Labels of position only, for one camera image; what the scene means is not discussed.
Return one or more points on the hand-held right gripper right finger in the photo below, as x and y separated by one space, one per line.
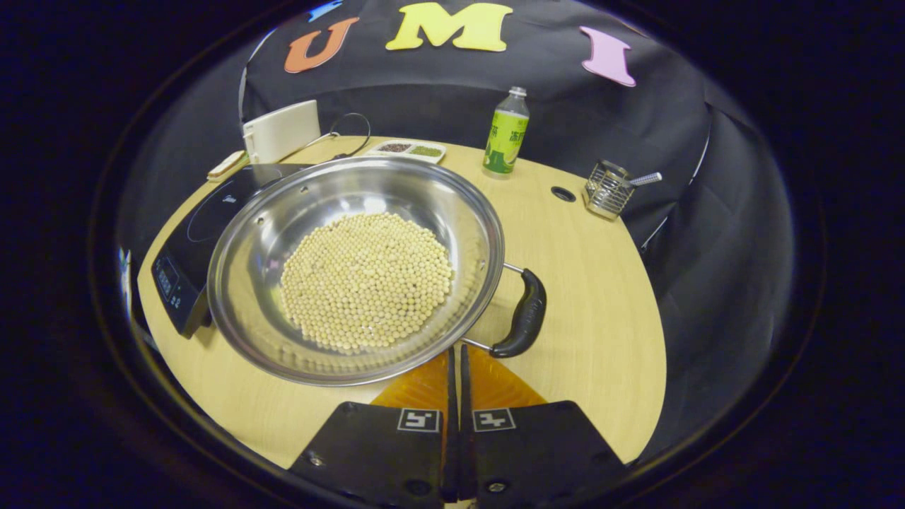
537 452

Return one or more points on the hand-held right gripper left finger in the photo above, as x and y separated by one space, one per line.
382 452

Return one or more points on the stainless steel pot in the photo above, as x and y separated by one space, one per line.
283 212

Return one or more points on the black induction cooktop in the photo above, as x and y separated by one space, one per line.
191 240

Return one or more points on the pile of soybeans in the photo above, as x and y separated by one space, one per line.
368 283

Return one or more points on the black table grommet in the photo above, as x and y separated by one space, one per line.
563 194

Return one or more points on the white divided bean dish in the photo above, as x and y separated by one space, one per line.
406 150

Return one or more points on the green drink bottle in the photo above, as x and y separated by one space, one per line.
505 138

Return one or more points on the small green plate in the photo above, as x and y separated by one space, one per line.
237 170

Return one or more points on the white toaster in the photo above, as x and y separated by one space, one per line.
283 131

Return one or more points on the black backdrop cloth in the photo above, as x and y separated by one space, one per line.
636 127

